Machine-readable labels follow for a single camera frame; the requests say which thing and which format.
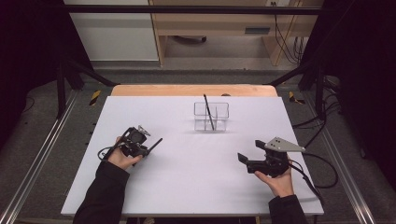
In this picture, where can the yellow black tape strip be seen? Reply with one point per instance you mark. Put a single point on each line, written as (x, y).
(95, 97)
(295, 98)

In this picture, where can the black horizontal frame bar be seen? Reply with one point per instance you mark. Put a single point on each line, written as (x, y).
(186, 9)

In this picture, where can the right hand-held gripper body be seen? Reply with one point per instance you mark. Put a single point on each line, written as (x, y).
(274, 160)

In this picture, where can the white cabinet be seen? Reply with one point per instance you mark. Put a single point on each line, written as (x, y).
(115, 34)

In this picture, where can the white board sheet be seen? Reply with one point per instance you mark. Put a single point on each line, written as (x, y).
(186, 186)

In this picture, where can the black curtain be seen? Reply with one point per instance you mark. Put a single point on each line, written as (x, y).
(28, 62)
(364, 77)

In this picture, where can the person's right hand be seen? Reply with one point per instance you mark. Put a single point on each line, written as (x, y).
(278, 183)

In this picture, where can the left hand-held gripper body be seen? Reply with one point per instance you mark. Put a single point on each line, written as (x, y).
(134, 141)

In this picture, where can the person's left hand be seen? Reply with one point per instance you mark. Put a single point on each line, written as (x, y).
(123, 159)

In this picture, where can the aluminium rail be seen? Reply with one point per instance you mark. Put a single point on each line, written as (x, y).
(37, 158)
(342, 168)

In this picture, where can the clear acrylic organizer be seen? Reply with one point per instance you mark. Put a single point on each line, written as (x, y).
(218, 116)

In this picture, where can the black metal stand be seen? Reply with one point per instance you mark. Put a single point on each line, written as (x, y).
(311, 77)
(71, 77)

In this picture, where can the wooden desk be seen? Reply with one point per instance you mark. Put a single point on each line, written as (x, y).
(218, 21)

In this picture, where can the black pen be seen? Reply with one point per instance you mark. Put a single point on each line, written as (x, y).
(155, 145)

